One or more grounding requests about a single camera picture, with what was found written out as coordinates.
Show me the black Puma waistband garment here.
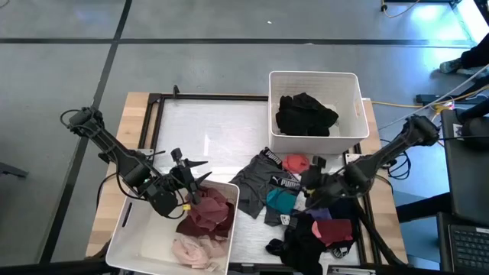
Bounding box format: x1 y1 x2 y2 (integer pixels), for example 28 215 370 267
262 174 303 228

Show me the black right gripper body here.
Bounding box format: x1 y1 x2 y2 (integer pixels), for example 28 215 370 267
300 155 347 210

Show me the black power strip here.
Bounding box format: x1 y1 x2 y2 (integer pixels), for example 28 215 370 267
415 93 456 106

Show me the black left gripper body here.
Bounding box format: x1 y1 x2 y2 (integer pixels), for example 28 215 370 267
167 147 202 205

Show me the black cable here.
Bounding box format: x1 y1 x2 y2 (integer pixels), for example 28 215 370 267
439 134 489 143
95 171 123 210

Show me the blue cable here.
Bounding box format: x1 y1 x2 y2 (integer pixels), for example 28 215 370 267
386 150 413 181

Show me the white cable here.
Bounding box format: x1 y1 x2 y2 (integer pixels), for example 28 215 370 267
377 63 489 131

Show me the person's shoe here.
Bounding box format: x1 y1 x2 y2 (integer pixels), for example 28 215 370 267
439 57 464 75

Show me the maroon garment pink edge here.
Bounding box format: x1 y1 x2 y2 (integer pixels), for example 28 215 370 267
311 218 355 248

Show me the purple garment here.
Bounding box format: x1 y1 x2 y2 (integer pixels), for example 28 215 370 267
306 207 334 222

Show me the white perforated plastic bin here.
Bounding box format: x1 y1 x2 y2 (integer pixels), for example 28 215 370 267
267 70 371 155
105 170 241 275

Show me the black laptop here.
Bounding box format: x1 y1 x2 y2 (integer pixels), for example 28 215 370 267
436 212 489 275

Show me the white garment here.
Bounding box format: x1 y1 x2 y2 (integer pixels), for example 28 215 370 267
293 189 309 213

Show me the teal garment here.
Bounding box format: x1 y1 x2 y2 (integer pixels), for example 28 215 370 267
265 186 300 215

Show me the coral garment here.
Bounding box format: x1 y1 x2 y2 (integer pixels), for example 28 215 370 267
281 153 312 175

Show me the large black garment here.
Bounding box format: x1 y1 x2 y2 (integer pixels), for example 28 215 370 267
264 213 330 275

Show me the black diagonal support strut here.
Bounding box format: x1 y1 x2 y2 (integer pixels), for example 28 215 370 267
351 194 408 267

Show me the dark grey Puma boxer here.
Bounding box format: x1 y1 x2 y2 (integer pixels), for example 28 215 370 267
228 147 287 220

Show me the dark maroon garment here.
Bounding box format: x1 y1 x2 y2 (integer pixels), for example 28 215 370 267
175 202 236 238

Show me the person's leg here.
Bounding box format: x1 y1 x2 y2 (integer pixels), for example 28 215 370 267
459 33 489 70

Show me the dark grey floor object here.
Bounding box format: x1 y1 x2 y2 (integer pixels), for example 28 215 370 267
0 161 30 179

